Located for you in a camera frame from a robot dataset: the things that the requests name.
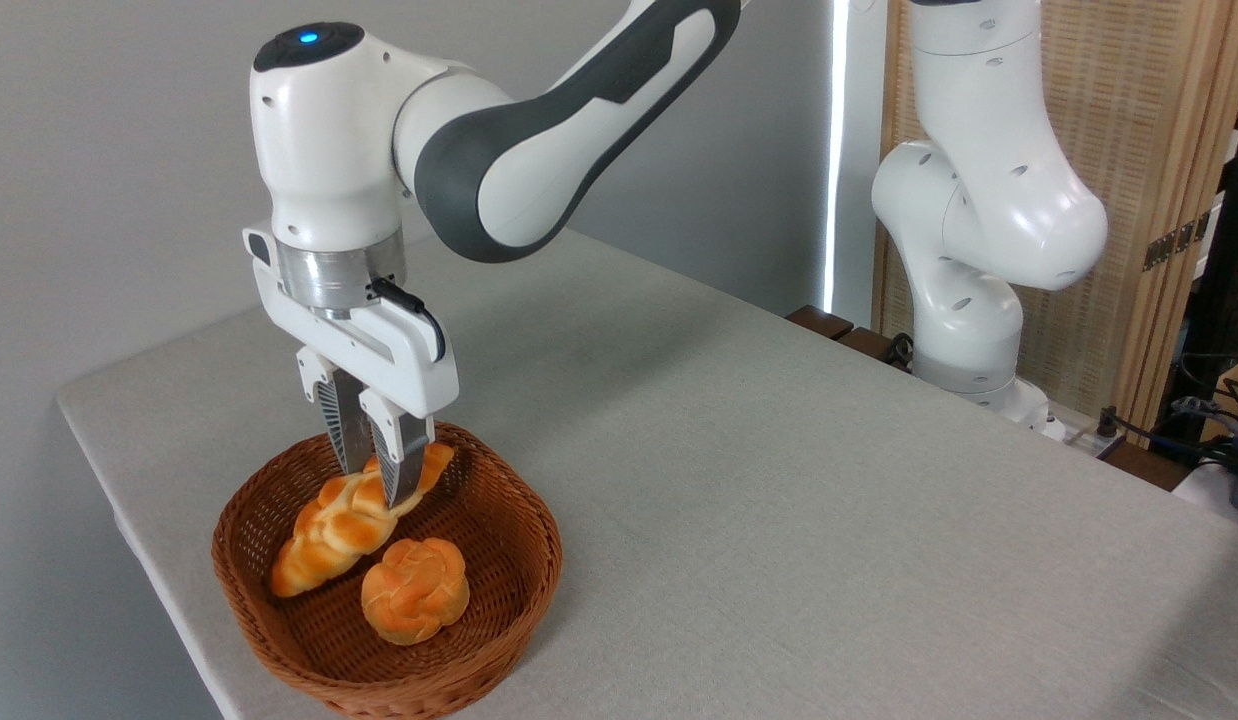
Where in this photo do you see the metal screen hinge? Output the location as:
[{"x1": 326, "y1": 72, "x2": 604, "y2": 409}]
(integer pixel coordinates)
[{"x1": 1143, "y1": 212, "x2": 1212, "y2": 273}]

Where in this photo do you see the grey tablecloth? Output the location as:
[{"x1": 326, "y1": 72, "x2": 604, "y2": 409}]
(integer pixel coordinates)
[{"x1": 57, "y1": 228, "x2": 1238, "y2": 720}]

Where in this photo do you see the dark brown wooden block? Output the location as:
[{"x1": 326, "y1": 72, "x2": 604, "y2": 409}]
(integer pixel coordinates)
[
  {"x1": 785, "y1": 305, "x2": 855, "y2": 341},
  {"x1": 837, "y1": 327, "x2": 910, "y2": 371}
]

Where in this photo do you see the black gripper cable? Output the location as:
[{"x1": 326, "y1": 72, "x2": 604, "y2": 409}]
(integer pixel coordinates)
[{"x1": 369, "y1": 277, "x2": 447, "y2": 363}]

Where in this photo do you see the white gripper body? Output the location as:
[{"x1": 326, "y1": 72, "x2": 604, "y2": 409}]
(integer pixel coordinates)
[{"x1": 243, "y1": 225, "x2": 460, "y2": 421}]

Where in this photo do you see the bamboo folding screen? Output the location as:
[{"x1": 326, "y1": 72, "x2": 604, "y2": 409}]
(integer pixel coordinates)
[{"x1": 872, "y1": 0, "x2": 1238, "y2": 436}]

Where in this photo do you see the long braided bread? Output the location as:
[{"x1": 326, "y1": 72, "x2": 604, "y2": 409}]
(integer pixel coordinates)
[{"x1": 271, "y1": 443, "x2": 456, "y2": 599}]

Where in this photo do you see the round knotted bread roll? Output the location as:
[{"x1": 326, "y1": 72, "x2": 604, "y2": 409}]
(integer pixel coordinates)
[{"x1": 360, "y1": 537, "x2": 471, "y2": 646}]

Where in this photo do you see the black cable bundle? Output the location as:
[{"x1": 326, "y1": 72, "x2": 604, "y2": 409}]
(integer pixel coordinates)
[{"x1": 1097, "y1": 350, "x2": 1238, "y2": 471}]

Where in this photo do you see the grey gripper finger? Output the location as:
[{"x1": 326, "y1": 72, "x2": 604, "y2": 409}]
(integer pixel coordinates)
[
  {"x1": 359, "y1": 388, "x2": 437, "y2": 509},
  {"x1": 297, "y1": 347, "x2": 375, "y2": 476}
]

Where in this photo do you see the brown wicker basket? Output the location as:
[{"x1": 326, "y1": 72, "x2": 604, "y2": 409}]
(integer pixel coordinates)
[{"x1": 211, "y1": 420, "x2": 564, "y2": 720}]

